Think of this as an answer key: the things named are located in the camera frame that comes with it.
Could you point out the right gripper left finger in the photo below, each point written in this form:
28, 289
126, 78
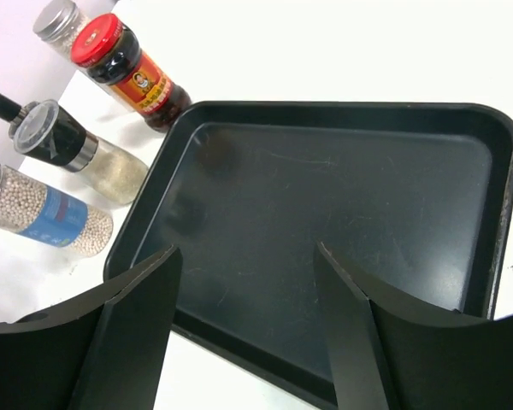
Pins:
102, 349

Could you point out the dark sauce jar red lid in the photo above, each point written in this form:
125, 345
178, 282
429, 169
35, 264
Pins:
111, 55

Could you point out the black rectangular tray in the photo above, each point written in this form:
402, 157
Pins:
418, 194

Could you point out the pepper grinder clear cap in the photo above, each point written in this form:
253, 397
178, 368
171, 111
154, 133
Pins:
50, 134

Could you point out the peppercorn bottle silver cap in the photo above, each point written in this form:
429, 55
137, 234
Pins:
59, 24

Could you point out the peppercorn bottle blue label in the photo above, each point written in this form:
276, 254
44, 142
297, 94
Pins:
37, 211

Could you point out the grinder bottle black knob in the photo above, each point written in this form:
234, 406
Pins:
10, 111

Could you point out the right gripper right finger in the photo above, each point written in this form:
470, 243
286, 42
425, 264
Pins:
390, 350

